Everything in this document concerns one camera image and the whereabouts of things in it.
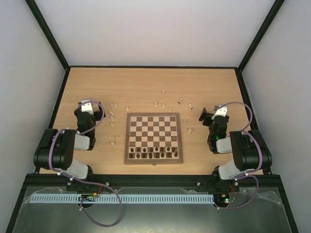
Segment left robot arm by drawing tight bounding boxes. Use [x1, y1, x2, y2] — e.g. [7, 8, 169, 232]
[34, 107, 105, 182]

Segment dark pieces back row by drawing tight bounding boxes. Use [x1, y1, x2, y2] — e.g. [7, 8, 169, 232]
[128, 147, 178, 153]

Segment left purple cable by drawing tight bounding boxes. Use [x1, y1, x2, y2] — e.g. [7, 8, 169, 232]
[50, 101, 123, 228]

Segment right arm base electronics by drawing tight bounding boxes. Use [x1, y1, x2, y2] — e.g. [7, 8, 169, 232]
[213, 185, 239, 209]

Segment dark pieces front row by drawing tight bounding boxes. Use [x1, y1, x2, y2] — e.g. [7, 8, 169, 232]
[128, 152, 179, 159]

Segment black aluminium frame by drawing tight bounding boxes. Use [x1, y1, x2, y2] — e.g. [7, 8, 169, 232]
[6, 0, 298, 233]

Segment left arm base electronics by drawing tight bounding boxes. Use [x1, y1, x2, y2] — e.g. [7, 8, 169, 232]
[78, 186, 102, 208]

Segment dark pieces row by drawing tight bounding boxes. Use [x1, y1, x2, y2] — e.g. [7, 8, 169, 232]
[128, 152, 179, 159]
[128, 147, 178, 153]

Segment wooden chess board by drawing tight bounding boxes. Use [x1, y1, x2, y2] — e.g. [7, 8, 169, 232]
[124, 112, 183, 165]

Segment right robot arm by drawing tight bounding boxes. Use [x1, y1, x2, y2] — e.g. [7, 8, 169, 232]
[199, 107, 273, 190]

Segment grey slotted cable duct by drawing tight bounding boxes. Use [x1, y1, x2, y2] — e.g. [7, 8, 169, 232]
[30, 194, 214, 204]

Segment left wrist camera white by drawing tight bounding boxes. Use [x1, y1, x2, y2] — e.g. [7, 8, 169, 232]
[78, 100, 94, 115]

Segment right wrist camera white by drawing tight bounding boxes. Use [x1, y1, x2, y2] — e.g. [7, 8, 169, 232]
[211, 105, 227, 120]

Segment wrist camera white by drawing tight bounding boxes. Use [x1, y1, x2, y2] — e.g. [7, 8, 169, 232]
[211, 105, 227, 120]
[78, 100, 94, 115]

